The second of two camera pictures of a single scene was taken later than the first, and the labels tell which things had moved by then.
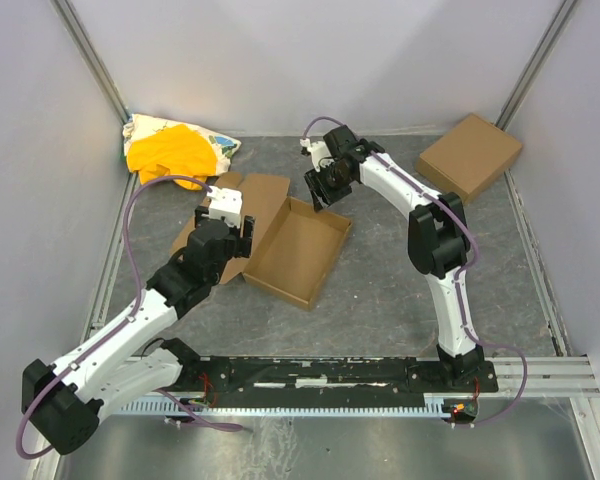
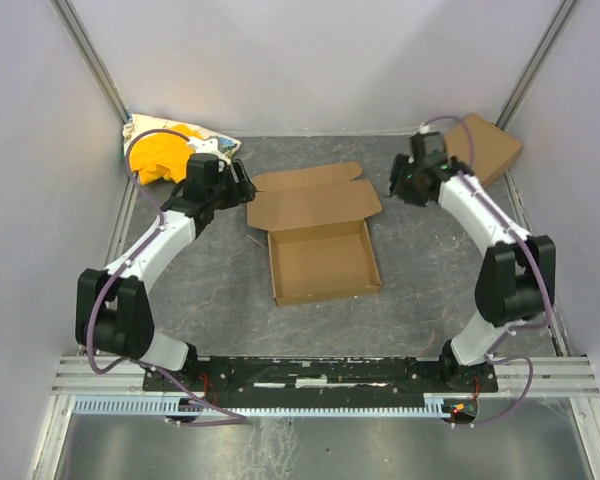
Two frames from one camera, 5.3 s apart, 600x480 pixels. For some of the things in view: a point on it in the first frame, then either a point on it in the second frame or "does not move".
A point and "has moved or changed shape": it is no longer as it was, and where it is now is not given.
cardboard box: x=296 y=243 has moved or changed shape
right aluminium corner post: x=535 y=66 does not move
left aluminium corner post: x=91 y=53 does not move
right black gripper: x=324 y=185 → x=403 y=179
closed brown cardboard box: x=468 y=157 does not move
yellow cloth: x=178 y=151 does not move
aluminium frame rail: x=546 y=377 does not move
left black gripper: x=241 y=237 → x=238 y=185
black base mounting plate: x=323 y=379 does not move
